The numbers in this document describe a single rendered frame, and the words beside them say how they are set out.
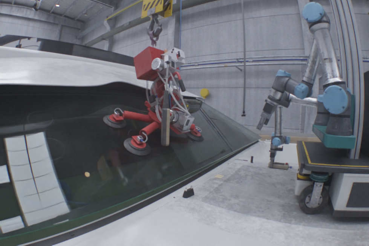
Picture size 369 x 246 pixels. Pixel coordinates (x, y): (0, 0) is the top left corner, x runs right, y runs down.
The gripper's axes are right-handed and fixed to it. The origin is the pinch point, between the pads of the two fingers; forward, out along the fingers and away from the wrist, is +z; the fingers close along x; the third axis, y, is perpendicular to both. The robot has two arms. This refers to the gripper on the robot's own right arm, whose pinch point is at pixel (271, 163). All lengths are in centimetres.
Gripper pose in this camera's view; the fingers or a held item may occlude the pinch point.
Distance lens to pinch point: 191.5
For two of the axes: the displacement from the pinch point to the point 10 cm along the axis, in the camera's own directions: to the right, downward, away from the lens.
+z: -0.4, 10.0, 0.3
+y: -8.1, -0.5, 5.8
